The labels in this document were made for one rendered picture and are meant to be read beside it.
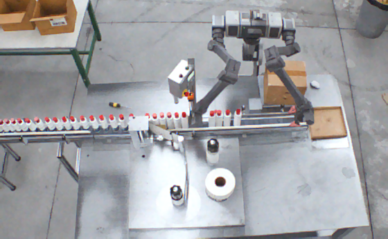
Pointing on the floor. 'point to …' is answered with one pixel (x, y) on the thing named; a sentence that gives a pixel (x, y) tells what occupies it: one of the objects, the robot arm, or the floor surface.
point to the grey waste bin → (371, 20)
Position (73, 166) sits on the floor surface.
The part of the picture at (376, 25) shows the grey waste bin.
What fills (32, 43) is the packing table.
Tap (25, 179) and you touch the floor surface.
